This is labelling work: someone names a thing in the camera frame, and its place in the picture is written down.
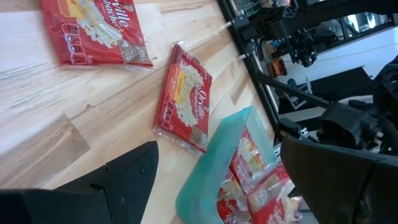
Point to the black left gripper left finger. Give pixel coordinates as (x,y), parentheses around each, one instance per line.
(124,186)

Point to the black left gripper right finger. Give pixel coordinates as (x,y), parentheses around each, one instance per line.
(342,193)

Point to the red Orville popcorn bag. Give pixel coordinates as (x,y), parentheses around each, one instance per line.
(230,205)
(248,152)
(270,199)
(183,99)
(93,34)

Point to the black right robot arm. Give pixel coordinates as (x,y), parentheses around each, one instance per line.
(357,7)

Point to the orange black device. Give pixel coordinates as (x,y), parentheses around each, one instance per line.
(277,67)

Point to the teal plastic basket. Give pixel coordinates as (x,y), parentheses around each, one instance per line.
(199,193)

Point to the black metal table frame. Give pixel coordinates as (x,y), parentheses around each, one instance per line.
(245,28)

